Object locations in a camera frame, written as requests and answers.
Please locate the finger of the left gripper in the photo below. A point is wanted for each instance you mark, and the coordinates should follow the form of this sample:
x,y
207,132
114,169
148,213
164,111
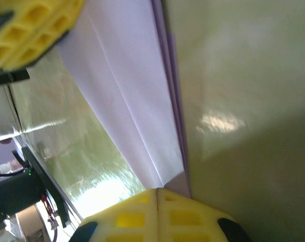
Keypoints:
x,y
23,22
54,30

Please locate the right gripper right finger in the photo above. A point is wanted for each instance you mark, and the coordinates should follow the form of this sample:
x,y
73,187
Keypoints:
x,y
187,219

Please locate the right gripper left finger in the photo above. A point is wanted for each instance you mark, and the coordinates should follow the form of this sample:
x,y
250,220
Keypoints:
x,y
132,219

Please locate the lilac square paper sheet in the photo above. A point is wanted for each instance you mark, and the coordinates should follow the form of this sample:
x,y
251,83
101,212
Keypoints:
x,y
132,88

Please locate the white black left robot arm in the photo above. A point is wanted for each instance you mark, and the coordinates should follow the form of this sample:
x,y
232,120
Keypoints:
x,y
13,191

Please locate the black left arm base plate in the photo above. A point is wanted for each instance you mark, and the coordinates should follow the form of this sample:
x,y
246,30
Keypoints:
x,y
41,176

